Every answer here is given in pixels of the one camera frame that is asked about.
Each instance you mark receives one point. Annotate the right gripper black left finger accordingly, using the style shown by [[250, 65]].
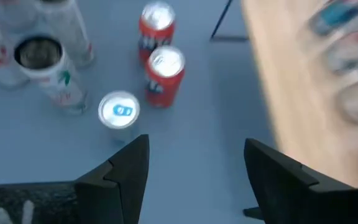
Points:
[[120, 193]]

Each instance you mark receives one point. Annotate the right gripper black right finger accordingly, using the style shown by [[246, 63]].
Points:
[[278, 193]]

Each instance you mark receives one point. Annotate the red Fanta can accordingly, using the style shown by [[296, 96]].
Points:
[[156, 31], [165, 84]]

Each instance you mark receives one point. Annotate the blue-grey table mat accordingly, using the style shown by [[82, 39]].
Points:
[[197, 124]]

